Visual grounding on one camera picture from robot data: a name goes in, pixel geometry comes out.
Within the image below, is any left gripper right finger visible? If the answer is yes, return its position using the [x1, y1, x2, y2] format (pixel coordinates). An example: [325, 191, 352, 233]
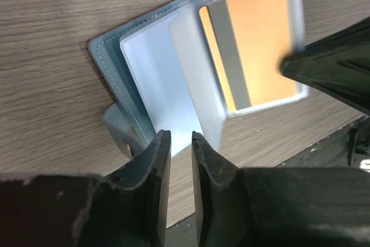
[191, 131, 370, 247]

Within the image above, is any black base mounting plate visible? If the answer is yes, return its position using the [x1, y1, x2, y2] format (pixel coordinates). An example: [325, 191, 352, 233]
[164, 115, 370, 247]

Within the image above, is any orange card grey stripe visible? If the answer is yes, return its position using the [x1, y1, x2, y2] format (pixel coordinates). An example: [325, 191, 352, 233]
[199, 0, 297, 112]

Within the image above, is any blue leather card holder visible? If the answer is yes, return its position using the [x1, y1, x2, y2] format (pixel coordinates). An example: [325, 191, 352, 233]
[88, 0, 309, 156]

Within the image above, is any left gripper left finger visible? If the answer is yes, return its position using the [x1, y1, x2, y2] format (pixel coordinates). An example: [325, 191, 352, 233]
[1, 130, 171, 246]

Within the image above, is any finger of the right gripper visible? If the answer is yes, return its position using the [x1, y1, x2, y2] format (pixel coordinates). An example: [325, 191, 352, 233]
[280, 17, 369, 115]

